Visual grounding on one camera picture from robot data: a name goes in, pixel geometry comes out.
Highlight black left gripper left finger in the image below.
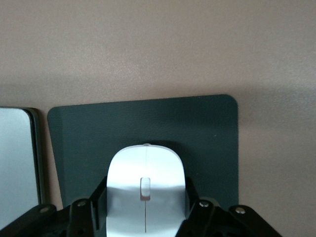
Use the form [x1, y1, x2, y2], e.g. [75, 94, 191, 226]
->
[0, 176, 108, 237]

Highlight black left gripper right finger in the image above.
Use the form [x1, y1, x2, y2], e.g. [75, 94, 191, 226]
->
[179, 176, 283, 237]

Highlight white computer mouse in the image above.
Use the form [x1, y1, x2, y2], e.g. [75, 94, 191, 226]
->
[106, 143, 187, 237]

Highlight black mouse pad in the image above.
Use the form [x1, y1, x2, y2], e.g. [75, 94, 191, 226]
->
[47, 94, 239, 237]

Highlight silver laptop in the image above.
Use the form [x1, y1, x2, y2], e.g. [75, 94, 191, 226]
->
[0, 106, 46, 218]

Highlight brown table cover mat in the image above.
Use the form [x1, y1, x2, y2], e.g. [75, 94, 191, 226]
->
[0, 0, 316, 237]

